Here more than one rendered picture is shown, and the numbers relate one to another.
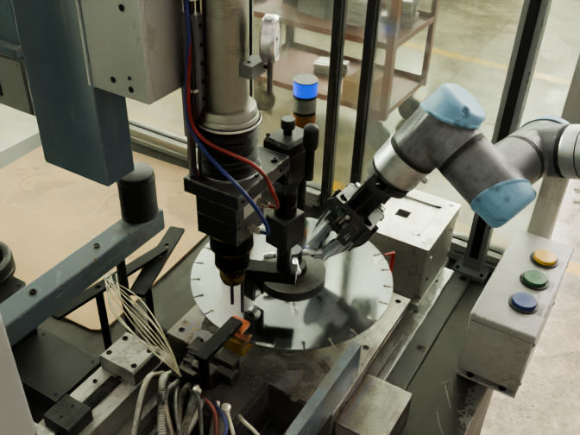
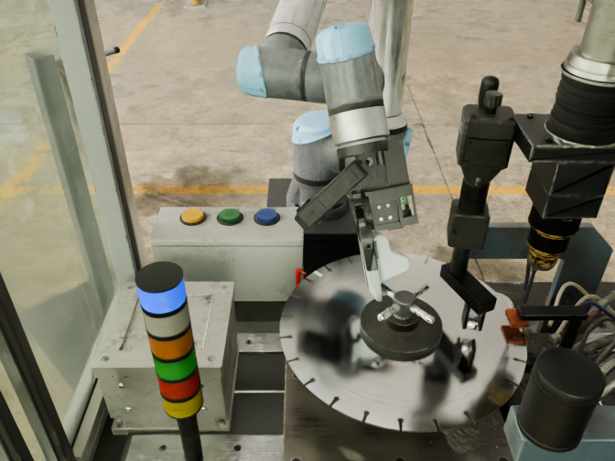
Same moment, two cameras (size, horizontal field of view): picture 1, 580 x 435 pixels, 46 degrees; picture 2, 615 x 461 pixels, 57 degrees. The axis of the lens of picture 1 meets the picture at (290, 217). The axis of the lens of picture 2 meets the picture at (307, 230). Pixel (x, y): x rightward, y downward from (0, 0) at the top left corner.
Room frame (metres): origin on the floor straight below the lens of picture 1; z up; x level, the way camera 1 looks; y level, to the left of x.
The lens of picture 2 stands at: (1.24, 0.41, 1.51)
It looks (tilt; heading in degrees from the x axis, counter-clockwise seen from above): 36 degrees down; 240
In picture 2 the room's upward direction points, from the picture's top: straight up
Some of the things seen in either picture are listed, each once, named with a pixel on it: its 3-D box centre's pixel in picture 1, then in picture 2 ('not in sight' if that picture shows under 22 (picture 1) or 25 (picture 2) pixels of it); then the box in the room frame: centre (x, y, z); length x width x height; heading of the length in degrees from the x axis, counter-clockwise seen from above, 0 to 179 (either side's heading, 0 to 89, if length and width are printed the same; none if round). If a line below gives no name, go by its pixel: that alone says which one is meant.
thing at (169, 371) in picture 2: not in sight; (174, 356); (1.15, -0.02, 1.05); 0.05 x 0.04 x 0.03; 60
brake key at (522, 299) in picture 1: (523, 304); (266, 218); (0.85, -0.40, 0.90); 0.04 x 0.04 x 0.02
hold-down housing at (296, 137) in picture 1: (286, 185); (478, 174); (0.77, 0.01, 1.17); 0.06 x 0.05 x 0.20; 141
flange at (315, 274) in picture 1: (292, 268); (401, 319); (0.84, -0.01, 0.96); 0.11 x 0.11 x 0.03
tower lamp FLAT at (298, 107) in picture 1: (304, 102); (166, 312); (1.15, -0.02, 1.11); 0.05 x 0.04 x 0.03; 60
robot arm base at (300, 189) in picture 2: not in sight; (317, 186); (0.62, -0.59, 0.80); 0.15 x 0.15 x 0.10
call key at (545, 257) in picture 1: (544, 260); (193, 218); (0.97, -0.47, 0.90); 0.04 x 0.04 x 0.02
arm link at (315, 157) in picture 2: not in sight; (320, 143); (0.62, -0.59, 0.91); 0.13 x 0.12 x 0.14; 136
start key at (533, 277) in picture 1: (534, 280); (230, 218); (0.91, -0.44, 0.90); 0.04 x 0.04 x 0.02
